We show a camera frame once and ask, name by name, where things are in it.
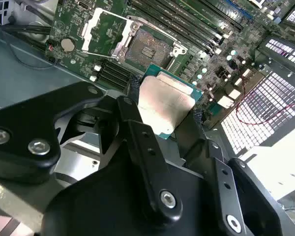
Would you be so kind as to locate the silver green CPU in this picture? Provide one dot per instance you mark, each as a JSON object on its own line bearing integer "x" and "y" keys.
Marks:
{"x": 162, "y": 103}

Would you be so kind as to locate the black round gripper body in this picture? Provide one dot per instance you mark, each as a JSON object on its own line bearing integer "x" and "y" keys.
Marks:
{"x": 108, "y": 209}

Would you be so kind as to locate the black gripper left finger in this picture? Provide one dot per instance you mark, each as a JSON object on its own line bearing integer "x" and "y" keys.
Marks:
{"x": 27, "y": 127}

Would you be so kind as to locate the metal CPU socket cover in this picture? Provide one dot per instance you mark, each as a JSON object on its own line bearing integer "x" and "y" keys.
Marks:
{"x": 88, "y": 32}

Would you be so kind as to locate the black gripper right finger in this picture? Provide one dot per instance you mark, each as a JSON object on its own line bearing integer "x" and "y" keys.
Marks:
{"x": 223, "y": 177}

